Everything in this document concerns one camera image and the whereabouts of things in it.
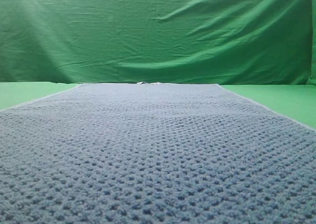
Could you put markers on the white towel label tag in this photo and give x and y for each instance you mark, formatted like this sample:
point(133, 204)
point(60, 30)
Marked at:
point(148, 83)

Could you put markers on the blue waffle-weave towel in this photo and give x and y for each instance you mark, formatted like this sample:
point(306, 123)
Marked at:
point(154, 154)

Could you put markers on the green backdrop cloth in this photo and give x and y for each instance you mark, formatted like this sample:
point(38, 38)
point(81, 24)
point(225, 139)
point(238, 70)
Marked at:
point(228, 42)

